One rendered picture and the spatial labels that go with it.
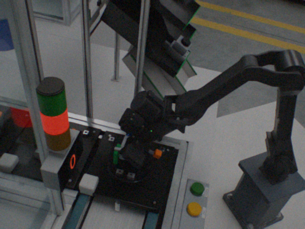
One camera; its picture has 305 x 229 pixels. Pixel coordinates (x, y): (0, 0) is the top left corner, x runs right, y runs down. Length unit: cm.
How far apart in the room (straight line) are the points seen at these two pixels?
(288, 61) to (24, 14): 50
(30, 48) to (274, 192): 72
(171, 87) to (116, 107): 28
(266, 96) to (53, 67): 200
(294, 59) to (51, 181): 56
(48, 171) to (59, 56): 100
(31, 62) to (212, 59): 280
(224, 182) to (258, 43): 269
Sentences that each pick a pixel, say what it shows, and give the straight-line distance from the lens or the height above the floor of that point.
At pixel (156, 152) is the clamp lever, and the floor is 107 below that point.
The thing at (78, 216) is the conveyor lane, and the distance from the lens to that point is 97.
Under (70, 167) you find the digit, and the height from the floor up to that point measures 120.
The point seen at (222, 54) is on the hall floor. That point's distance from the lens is 339.
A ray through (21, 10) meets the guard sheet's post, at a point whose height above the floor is 156.
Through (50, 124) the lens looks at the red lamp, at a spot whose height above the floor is 134.
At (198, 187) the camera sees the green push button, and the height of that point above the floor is 97.
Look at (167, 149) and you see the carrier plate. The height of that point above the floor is 97.
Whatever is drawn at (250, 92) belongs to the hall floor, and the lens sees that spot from 302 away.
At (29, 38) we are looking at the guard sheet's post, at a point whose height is 151.
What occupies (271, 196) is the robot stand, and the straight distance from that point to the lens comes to 96.
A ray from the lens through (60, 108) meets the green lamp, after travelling 61.
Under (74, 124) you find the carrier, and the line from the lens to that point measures 114.
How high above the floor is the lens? 180
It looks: 45 degrees down
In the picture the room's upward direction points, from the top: 9 degrees clockwise
